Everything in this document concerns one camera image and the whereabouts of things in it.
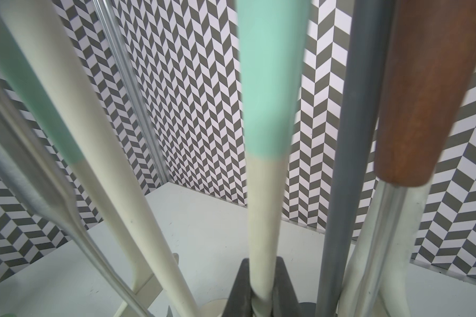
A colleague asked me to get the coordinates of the cream spoon brown handle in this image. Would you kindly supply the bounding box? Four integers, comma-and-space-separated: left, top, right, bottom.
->
338, 1, 476, 316

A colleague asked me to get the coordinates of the cream turner mint handle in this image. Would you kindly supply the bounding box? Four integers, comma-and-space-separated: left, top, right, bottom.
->
237, 1, 311, 316

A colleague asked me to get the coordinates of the cream slotted turner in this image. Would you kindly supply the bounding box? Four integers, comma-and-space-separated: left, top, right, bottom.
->
0, 15, 171, 317

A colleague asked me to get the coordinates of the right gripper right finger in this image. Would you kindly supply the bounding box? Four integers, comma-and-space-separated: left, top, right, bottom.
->
271, 256, 303, 317

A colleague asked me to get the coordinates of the dark grey utensil rack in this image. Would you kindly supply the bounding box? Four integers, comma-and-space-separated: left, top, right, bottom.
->
300, 1, 396, 316

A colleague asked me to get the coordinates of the cream utensil rack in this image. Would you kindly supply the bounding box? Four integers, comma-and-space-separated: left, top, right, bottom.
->
0, 1, 227, 316

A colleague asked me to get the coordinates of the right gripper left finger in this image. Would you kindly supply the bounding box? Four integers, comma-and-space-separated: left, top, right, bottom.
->
222, 258, 253, 317

